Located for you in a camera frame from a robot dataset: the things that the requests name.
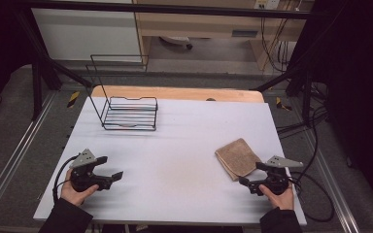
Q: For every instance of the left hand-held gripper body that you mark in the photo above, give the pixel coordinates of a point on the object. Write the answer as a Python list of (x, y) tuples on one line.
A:
[(81, 176)]

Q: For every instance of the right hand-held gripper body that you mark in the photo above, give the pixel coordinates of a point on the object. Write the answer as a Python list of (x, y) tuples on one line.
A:
[(278, 181)]

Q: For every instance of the brown towel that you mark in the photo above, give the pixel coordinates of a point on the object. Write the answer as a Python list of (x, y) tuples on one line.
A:
[(238, 158)]

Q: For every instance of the person's right hand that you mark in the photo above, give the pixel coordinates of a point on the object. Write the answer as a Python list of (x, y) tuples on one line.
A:
[(281, 200)]

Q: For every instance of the person's left hand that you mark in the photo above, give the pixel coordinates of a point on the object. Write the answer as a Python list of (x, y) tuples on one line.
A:
[(74, 194)]

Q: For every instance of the yellow black tape marker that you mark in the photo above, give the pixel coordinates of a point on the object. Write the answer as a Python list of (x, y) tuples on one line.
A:
[(282, 104), (73, 99)]

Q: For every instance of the white board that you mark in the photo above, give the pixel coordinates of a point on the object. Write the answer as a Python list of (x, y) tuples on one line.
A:
[(175, 155)]

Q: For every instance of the wooden table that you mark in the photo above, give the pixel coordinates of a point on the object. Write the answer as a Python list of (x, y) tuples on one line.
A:
[(181, 93)]

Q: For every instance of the white cabinet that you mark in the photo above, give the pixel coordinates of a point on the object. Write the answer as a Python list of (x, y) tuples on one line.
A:
[(84, 32)]

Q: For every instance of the office chair base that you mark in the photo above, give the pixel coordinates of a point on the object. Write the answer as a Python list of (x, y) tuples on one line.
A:
[(176, 40)]

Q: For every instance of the light wooden desk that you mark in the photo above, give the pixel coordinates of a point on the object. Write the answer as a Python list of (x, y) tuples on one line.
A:
[(200, 26)]

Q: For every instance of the white power strip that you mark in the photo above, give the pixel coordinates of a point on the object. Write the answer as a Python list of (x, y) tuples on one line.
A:
[(267, 4)]

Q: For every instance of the aluminium floor rail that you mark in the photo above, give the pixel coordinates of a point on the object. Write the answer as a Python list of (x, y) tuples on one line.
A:
[(333, 187), (13, 155)]

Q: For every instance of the black metal frame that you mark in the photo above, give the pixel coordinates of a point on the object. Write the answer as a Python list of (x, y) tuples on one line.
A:
[(175, 9)]

